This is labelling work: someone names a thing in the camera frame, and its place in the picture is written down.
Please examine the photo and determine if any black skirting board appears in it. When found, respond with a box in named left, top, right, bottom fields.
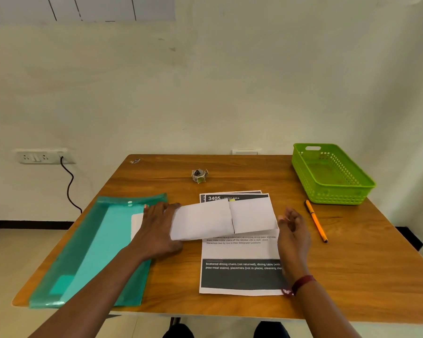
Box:
left=0, top=220, right=423, bottom=251

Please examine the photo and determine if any person's right hand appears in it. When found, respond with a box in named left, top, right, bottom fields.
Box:
left=277, top=207, right=313, bottom=289

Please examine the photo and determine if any white wall socket panel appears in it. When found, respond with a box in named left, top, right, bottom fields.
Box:
left=13, top=148, right=77, bottom=165

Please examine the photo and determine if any green plastic basket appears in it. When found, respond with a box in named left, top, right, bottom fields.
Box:
left=291, top=143, right=377, bottom=206

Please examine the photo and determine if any person's leg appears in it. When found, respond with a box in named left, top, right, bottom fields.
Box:
left=162, top=323, right=195, bottom=338
left=253, top=321, right=290, bottom=338

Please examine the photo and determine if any person's left hand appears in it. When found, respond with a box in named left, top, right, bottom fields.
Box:
left=130, top=202, right=184, bottom=261

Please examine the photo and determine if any dark red wrist band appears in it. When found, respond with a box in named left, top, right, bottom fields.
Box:
left=281, top=275, right=317, bottom=297

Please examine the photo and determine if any green translucent plastic folder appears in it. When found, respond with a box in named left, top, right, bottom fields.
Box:
left=29, top=192, right=168, bottom=309

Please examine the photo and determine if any person's right leg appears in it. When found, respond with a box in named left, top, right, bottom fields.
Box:
left=253, top=321, right=290, bottom=338

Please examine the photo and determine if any person's right forearm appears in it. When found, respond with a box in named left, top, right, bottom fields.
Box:
left=296, top=279, right=362, bottom=338

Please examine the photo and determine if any black power cable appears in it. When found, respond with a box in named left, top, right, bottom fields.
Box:
left=59, top=156, right=83, bottom=214

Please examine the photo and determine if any person's left forearm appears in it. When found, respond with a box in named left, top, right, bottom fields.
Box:
left=28, top=242, right=152, bottom=338

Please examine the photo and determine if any orange pen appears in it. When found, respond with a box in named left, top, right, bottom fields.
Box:
left=304, top=199, right=329, bottom=243

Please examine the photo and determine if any small clear tape roll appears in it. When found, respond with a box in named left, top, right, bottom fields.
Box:
left=191, top=168, right=209, bottom=184

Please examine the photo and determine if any person's left leg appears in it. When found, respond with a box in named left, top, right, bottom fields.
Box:
left=162, top=323, right=195, bottom=338

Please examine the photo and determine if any white envelope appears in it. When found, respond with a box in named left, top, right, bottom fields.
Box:
left=131, top=201, right=234, bottom=242

